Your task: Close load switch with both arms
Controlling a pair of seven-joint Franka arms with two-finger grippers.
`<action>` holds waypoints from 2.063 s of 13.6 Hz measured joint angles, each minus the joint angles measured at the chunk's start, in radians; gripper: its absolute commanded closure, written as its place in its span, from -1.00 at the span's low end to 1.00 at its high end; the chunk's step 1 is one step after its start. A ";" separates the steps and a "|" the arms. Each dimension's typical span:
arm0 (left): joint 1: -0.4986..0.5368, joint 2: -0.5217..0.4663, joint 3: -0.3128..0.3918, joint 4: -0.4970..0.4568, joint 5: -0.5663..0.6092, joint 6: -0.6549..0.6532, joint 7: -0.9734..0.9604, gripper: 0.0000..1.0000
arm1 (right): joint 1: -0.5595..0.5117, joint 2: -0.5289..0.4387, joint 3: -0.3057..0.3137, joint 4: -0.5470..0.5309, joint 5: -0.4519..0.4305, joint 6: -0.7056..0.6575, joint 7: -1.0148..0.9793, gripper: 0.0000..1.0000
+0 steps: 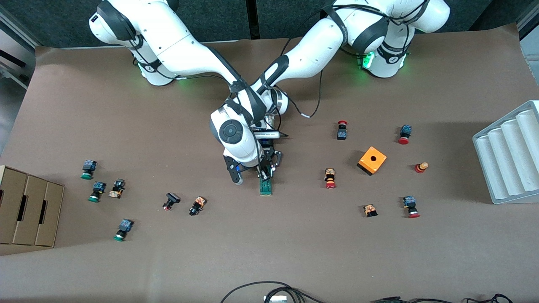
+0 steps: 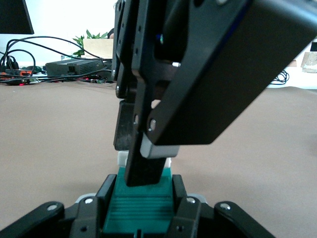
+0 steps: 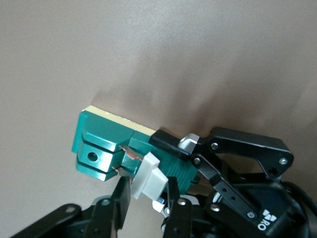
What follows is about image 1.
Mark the black square push button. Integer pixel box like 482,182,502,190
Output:
162,192,181,211

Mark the green push button blue block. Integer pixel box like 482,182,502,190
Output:
88,181,107,203
80,159,98,180
113,218,134,242

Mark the grey ridged tray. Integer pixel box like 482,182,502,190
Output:
472,100,539,205

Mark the brown cardboard box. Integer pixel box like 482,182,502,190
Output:
0,165,65,247

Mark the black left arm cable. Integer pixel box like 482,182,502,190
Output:
290,67,325,119

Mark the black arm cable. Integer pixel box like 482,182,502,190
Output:
173,74,236,85
290,67,325,119

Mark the orange button enclosure box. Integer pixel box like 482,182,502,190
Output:
357,146,387,176

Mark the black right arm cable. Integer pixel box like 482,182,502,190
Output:
173,74,236,85

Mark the black looped table cable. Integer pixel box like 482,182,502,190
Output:
220,281,327,303

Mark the black cable with plug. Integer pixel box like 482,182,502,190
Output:
371,296,447,303

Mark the black tangled thin cable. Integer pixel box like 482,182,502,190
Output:
461,293,514,303

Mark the grey metal frame post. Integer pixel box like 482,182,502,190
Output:
517,13,539,80
0,8,36,89

